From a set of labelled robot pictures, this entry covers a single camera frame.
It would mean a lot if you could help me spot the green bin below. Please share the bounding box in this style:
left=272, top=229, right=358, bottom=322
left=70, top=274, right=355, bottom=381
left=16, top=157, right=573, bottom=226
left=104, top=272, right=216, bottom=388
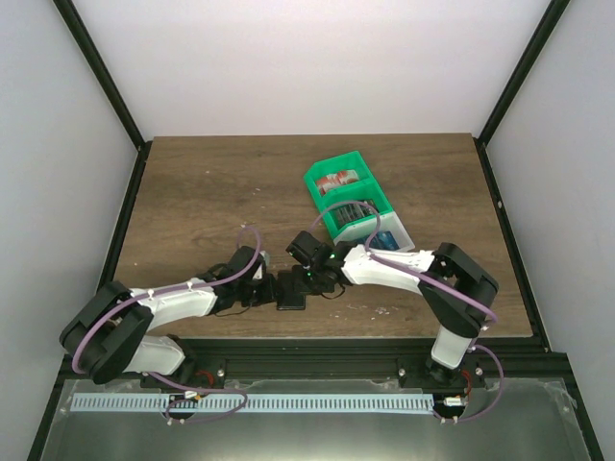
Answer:
left=304, top=151, right=375, bottom=203
left=312, top=180, right=395, bottom=243

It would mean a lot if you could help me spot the blue credit cards stack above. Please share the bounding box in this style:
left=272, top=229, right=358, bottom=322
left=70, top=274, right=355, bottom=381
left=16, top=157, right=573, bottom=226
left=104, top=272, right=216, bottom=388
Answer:
left=369, top=230, right=400, bottom=251

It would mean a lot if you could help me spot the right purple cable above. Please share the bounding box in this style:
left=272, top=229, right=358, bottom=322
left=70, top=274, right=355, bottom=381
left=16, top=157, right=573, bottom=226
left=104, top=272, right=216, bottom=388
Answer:
left=307, top=200, right=505, bottom=424

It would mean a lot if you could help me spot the red credit cards stack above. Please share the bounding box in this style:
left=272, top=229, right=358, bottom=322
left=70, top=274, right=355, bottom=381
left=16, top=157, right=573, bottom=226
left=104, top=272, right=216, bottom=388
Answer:
left=315, top=169, right=360, bottom=196

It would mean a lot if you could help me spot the black card holder wallet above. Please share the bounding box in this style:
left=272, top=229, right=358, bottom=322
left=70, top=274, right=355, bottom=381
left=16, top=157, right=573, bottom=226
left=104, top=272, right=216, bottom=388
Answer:
left=275, top=271, right=307, bottom=311

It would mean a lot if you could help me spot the dark green credit cards stack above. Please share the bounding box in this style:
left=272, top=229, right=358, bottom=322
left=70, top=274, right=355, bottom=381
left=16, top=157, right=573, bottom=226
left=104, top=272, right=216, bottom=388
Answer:
left=332, top=199, right=378, bottom=230

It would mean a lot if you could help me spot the green bin middle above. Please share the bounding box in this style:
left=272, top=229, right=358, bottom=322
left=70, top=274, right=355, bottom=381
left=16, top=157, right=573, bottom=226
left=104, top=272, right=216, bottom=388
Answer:
left=312, top=180, right=395, bottom=243

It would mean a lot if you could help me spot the light blue cable duct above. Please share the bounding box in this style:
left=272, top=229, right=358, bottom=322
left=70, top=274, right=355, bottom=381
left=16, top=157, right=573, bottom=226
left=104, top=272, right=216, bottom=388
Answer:
left=70, top=393, right=434, bottom=415

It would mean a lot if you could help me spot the white bin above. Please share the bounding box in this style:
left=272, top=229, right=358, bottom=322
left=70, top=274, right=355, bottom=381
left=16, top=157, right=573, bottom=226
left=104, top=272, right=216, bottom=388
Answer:
left=333, top=211, right=415, bottom=252

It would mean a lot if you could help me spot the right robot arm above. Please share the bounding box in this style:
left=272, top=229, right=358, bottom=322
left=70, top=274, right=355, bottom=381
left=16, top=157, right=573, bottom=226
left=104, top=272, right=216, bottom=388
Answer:
left=286, top=230, right=499, bottom=387

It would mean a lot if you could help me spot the green bin left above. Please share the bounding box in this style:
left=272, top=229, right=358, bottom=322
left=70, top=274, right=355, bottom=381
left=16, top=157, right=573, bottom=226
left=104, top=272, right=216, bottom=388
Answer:
left=304, top=151, right=375, bottom=203

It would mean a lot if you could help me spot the black aluminium frame rail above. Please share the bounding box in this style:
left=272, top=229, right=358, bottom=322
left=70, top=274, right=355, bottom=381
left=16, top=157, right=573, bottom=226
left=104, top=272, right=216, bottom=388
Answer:
left=134, top=338, right=462, bottom=385

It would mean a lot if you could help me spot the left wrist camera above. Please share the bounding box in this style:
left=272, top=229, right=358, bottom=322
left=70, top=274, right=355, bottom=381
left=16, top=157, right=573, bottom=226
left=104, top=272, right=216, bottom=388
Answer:
left=253, top=251, right=270, bottom=279

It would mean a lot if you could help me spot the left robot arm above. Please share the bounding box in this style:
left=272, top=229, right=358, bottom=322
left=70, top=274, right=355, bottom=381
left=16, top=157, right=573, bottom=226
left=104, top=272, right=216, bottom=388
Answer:
left=59, top=246, right=275, bottom=388

